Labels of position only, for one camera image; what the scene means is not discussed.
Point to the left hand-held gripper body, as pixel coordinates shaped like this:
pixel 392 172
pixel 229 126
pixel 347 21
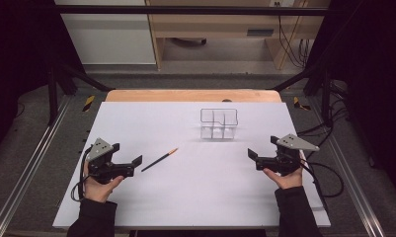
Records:
pixel 100 148

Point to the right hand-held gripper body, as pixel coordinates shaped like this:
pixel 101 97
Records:
pixel 286 161

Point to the person's right hand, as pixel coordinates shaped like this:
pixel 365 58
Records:
pixel 287 181

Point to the person's left hand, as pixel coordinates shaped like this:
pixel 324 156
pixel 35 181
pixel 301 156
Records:
pixel 98 191

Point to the black pencil with orange tip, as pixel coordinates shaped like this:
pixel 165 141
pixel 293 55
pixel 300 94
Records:
pixel 159 160

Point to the clear plastic divided organizer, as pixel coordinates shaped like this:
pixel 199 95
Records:
pixel 218 126

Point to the black and yellow hazard tape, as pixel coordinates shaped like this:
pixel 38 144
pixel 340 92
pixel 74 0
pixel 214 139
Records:
pixel 299 104
pixel 88 103

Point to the white table cover board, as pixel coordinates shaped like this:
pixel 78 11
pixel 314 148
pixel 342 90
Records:
pixel 202 187

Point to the grey label on desk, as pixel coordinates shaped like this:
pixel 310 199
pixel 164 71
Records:
pixel 260 32

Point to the white cabinet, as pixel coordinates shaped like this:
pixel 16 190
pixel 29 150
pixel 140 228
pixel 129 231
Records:
pixel 110 36

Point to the dark curtain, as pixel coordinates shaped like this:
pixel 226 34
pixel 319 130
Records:
pixel 373 82
pixel 17 59

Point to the light wooden desk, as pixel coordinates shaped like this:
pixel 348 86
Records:
pixel 218 26

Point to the black metal frame stand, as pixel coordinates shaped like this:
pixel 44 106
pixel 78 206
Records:
pixel 325 95
pixel 52 95

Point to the aluminium rail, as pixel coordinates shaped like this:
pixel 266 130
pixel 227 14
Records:
pixel 350 184
pixel 27 164

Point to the black horizontal frame bar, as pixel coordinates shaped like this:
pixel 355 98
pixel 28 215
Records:
pixel 192 10

